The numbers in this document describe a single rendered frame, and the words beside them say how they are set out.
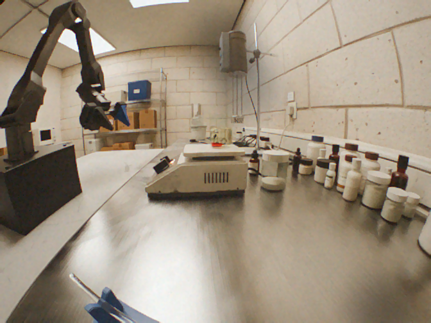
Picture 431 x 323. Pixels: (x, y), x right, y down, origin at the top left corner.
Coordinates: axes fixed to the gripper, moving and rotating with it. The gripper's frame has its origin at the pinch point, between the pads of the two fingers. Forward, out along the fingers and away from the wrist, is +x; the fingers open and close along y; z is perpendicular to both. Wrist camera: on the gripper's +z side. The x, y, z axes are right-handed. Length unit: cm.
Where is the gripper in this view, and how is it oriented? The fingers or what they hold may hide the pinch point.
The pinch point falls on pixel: (114, 120)
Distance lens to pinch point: 53.8
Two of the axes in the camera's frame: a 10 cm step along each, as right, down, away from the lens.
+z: -6.4, 7.0, 3.1
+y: -1.1, 3.2, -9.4
